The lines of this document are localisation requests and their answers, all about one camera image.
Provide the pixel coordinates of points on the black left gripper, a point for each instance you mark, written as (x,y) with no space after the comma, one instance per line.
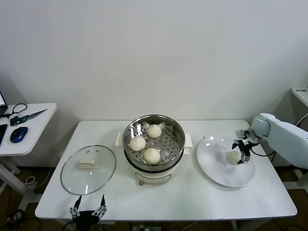
(85,216)

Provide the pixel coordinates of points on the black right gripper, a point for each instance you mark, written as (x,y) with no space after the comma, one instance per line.
(244,145)

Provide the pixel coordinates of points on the white steamed baozi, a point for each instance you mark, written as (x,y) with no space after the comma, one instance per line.
(233,157)
(154,131)
(137,143)
(152,156)

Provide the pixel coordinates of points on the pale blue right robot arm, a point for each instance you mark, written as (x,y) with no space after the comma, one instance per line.
(284,134)

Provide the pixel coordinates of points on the steel perforated steamer basket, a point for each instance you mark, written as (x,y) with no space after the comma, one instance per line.
(170,149)

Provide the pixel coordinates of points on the white round plate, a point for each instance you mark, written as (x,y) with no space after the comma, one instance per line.
(209,163)

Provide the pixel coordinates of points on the white electric cooker base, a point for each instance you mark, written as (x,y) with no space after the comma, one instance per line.
(151,178)

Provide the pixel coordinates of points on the white desk with black label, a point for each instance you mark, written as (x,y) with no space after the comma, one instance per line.
(300,96)

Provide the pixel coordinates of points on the white side desk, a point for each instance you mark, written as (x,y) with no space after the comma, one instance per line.
(41,130)

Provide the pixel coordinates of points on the blue computer mouse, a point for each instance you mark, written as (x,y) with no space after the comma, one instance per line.
(19,134)

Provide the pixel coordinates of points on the green black pointed tool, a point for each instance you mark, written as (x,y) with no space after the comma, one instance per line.
(24,118)

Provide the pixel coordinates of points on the black keyboard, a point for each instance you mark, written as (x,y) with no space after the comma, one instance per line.
(2,134)

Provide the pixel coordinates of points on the black laptop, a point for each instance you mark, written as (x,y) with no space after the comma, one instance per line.
(2,98)

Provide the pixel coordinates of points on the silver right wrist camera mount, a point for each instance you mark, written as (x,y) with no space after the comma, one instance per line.
(241,133)

